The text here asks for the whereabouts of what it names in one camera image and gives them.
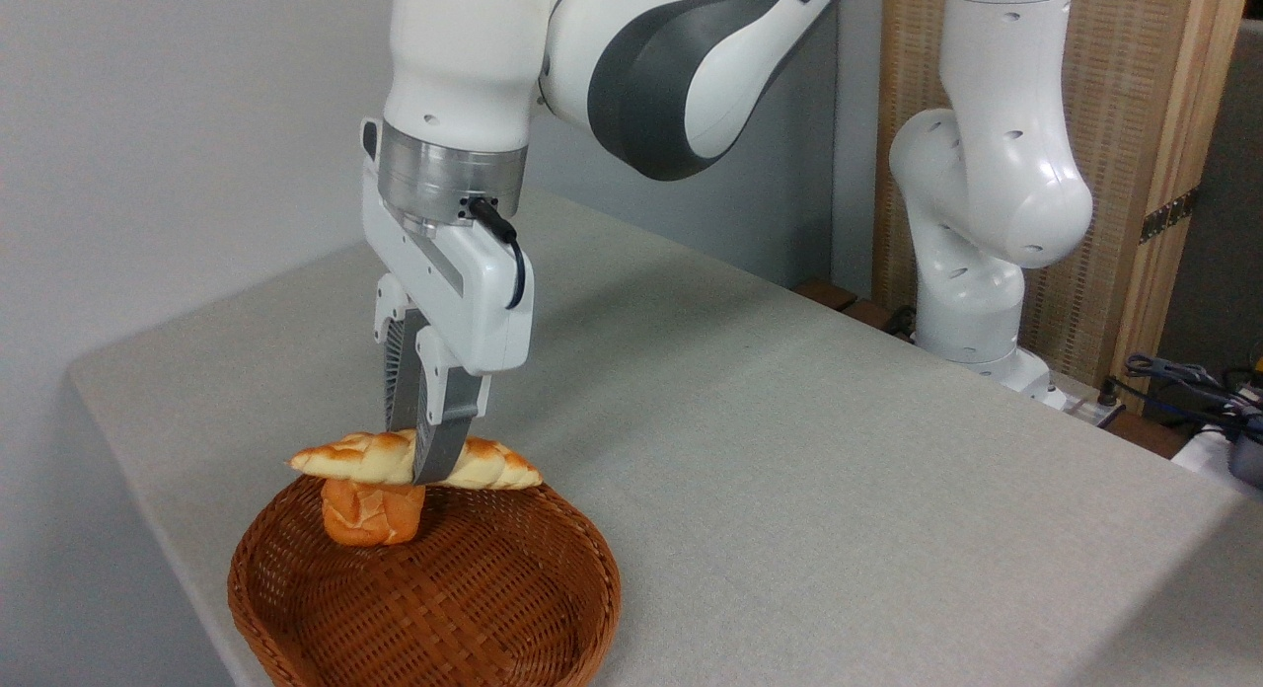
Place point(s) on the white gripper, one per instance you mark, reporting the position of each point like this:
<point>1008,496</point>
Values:
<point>474,292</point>

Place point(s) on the long braided bread loaf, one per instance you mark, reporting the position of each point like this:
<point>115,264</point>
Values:
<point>360,458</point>

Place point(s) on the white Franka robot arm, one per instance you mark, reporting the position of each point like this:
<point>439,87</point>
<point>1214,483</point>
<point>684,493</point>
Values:
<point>987,174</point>

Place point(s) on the round orange bread roll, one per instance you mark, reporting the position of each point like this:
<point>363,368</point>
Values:
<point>370,517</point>

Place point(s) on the brown woven wicker basket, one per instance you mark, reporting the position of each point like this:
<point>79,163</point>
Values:
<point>464,608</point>

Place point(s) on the grey tablecloth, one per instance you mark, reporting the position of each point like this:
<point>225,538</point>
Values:
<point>839,490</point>

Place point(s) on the brown wooden base board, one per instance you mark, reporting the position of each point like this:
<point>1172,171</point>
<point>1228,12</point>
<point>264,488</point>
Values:
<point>839,300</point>

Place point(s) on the wooden woven screen panel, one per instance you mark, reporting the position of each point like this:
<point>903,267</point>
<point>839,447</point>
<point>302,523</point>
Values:
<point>1125,105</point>

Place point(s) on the metal screen hinge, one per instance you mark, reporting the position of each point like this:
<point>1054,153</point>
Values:
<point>1169,215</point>

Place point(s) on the white box with grey device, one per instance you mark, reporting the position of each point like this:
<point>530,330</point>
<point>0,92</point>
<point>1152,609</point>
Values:
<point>1224,460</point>

